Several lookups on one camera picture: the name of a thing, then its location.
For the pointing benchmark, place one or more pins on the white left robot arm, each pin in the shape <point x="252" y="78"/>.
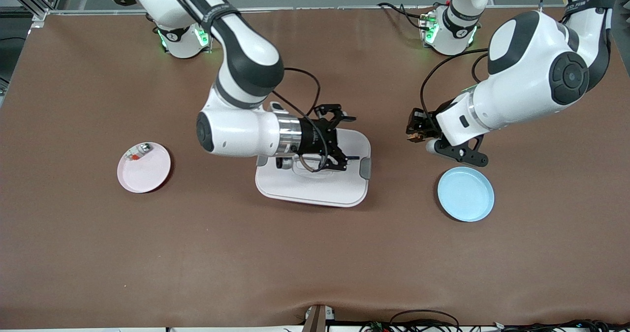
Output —
<point x="531" y="76"/>

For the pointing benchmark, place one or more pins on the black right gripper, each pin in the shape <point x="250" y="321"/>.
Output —
<point x="313" y="138"/>

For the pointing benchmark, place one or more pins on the silver table edge rail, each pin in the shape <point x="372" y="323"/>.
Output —
<point x="320" y="8"/>

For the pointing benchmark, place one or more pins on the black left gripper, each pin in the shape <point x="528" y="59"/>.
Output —
<point x="417" y="124"/>

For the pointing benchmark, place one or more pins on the brown camera mount post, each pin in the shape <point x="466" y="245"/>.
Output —
<point x="317" y="319"/>

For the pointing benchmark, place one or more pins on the light blue round plate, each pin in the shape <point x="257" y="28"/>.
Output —
<point x="465" y="196"/>

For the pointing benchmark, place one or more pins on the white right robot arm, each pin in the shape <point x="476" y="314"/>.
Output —
<point x="236" y="130"/>

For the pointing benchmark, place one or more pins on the white lidded storage box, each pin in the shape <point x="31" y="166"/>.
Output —
<point x="315" y="189"/>

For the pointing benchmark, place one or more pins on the pink round plate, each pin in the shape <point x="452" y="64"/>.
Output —
<point x="140" y="182"/>

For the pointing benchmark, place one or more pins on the orange and black switch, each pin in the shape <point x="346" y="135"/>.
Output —
<point x="413" y="137"/>

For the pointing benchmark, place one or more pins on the brown table mat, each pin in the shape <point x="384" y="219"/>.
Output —
<point x="315" y="263"/>

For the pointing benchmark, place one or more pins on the red and clear switch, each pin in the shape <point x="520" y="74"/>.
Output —
<point x="138" y="152"/>

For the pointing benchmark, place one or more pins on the aluminium frame profile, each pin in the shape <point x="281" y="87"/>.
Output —
<point x="37" y="10"/>

